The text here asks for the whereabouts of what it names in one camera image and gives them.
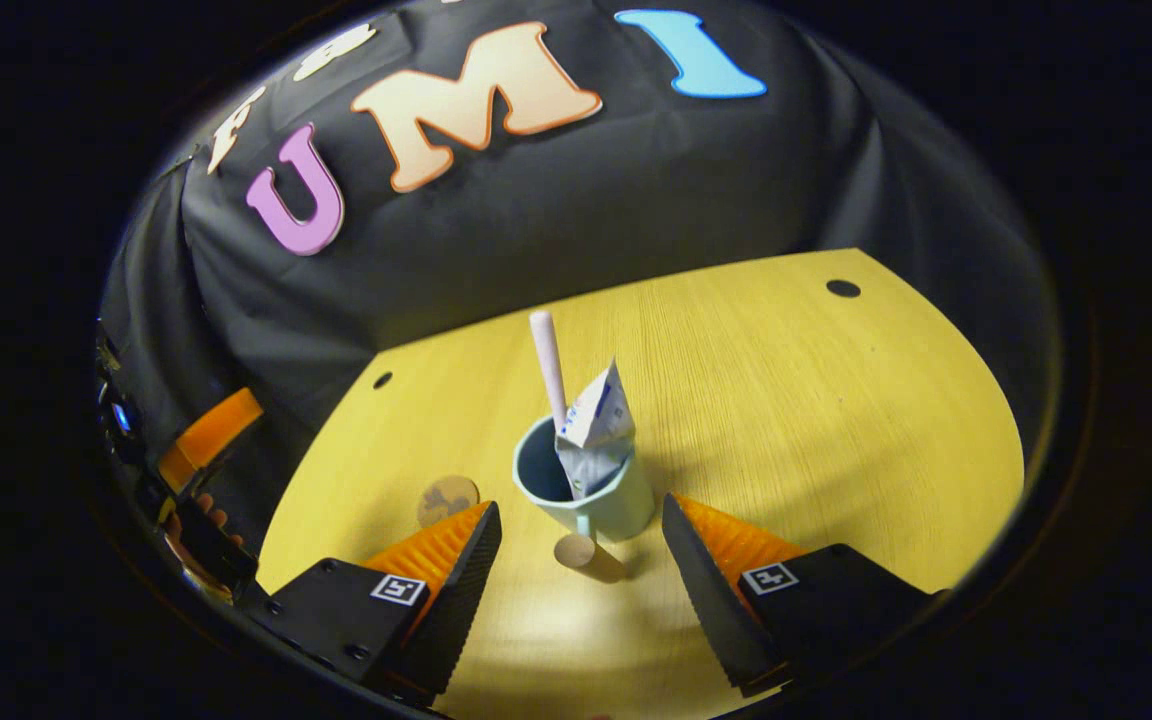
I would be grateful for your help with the wooden desktop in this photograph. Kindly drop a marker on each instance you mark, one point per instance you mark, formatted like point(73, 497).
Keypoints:
point(786, 400)

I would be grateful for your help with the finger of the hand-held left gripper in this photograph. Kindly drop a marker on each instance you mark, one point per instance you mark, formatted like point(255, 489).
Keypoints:
point(211, 430)

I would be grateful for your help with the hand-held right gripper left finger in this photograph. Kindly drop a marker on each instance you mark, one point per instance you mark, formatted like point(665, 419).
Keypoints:
point(461, 600)

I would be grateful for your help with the pink toothbrush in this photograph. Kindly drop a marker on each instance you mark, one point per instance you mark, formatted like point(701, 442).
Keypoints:
point(546, 360)

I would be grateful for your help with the round cork coaster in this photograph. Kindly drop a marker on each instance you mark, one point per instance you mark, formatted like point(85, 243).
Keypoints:
point(441, 500)

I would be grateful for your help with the pale green cup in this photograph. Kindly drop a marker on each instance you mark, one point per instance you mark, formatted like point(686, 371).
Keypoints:
point(626, 505)

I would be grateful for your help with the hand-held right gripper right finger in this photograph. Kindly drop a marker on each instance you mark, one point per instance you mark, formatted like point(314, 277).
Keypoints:
point(711, 600)

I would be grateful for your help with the white toothpaste tube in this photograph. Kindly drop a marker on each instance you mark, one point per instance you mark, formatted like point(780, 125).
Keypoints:
point(596, 420)

